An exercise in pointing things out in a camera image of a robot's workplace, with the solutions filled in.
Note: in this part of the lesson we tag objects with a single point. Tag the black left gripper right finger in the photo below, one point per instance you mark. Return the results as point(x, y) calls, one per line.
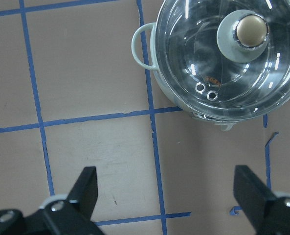
point(252, 195)

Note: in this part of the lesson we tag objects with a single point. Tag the pale green steel pot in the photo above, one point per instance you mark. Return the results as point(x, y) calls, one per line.
point(157, 61)

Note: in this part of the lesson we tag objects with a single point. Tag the glass pot lid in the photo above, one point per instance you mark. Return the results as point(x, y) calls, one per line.
point(232, 61)

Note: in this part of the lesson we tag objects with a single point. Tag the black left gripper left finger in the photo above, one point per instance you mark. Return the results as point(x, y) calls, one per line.
point(84, 193)

